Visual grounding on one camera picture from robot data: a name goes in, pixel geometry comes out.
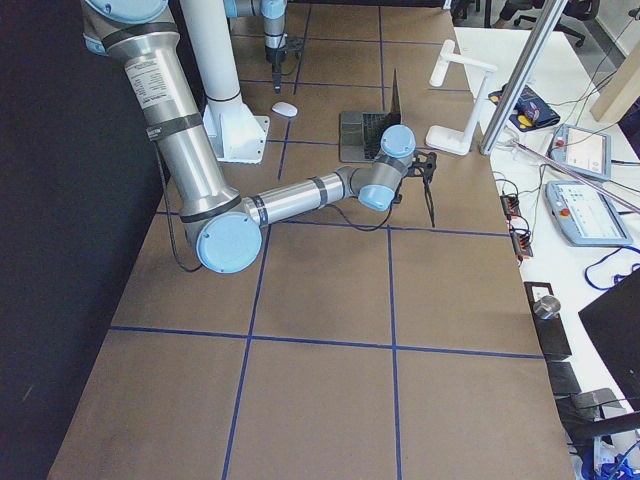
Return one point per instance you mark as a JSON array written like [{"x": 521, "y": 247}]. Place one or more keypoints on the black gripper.
[
  {"x": 428, "y": 192},
  {"x": 275, "y": 56}
]

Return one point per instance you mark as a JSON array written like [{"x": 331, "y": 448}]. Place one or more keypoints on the white computer mouse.
[{"x": 285, "y": 109}]

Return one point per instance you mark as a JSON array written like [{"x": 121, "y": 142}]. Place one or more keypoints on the dark grey laptop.
[{"x": 361, "y": 132}]

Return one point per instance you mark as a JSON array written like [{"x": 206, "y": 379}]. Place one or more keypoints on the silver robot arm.
[
  {"x": 273, "y": 14},
  {"x": 222, "y": 226}
]

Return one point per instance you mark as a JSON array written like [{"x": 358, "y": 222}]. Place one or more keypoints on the space pattern pencil pouch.
[{"x": 531, "y": 112}]

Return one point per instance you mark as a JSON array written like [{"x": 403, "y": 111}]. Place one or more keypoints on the near teach pendant tablet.
[{"x": 585, "y": 217}]

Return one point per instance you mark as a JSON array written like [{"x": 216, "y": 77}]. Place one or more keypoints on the teach pendant tablet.
[
  {"x": 585, "y": 217},
  {"x": 583, "y": 151}
]

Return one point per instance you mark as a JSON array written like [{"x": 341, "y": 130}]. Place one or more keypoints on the far teach pendant tablet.
[{"x": 583, "y": 151}]

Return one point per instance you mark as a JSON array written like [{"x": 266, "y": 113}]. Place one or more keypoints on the silver metal cylinder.
[{"x": 546, "y": 307}]

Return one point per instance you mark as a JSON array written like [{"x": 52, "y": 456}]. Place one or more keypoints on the thin metal rod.
[{"x": 565, "y": 170}]

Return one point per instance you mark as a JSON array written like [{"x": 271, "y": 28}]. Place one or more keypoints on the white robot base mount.
[{"x": 235, "y": 133}]

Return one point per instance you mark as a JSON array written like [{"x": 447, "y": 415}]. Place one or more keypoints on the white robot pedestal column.
[{"x": 206, "y": 22}]

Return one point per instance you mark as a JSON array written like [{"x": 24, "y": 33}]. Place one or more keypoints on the aluminium frame post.
[{"x": 533, "y": 48}]

